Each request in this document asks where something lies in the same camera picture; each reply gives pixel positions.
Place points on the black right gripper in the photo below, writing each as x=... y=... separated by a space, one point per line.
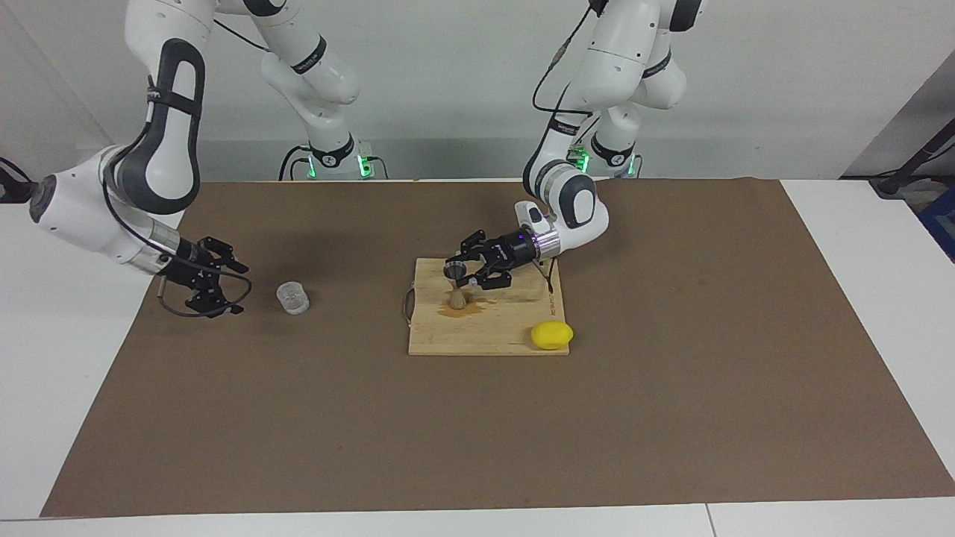
x=198 y=270

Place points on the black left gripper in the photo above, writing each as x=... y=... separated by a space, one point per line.
x=513 y=250

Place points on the steel double jigger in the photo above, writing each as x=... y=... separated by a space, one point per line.
x=457 y=300

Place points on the small clear plastic cup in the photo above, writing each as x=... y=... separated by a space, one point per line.
x=292 y=298

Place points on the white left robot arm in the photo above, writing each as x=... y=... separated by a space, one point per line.
x=619 y=60

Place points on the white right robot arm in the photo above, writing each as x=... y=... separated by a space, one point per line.
x=82 y=216

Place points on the wooden cutting board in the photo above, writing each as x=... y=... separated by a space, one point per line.
x=507 y=335

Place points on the yellow lemon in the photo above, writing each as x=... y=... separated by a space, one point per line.
x=552 y=335

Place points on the large brown table mat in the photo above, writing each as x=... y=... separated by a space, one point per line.
x=477 y=418

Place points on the black stand leg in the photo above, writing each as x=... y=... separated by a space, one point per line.
x=899 y=179

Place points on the blue floor object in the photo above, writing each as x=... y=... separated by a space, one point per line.
x=944 y=224

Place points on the black clamp bracket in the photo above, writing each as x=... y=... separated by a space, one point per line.
x=13 y=190

